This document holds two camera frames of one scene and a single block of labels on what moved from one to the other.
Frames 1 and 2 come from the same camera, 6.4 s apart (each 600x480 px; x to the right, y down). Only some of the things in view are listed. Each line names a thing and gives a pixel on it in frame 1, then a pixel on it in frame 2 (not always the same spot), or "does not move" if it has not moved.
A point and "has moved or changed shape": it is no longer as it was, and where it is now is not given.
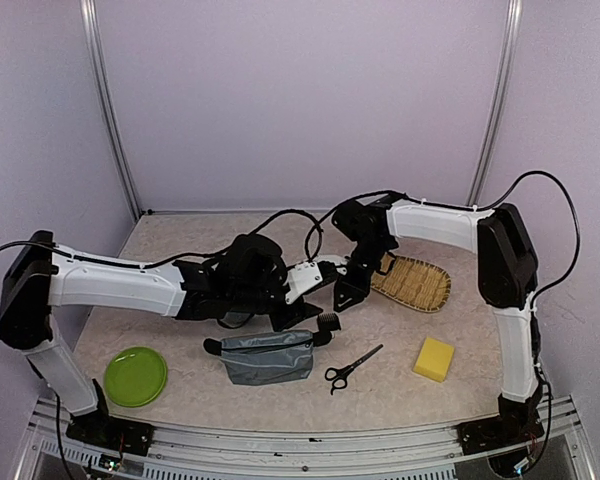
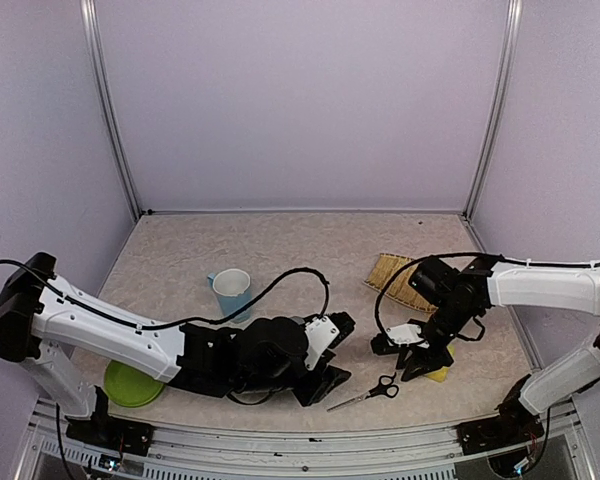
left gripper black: [300, 312] -> [306, 395]
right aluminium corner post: [503, 101] does not move
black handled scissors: [339, 375] has moved or changed shape
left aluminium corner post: [104, 92] does not move
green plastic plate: [135, 376] does not move
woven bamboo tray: [417, 283] does not move
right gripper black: [361, 289] -> [431, 360]
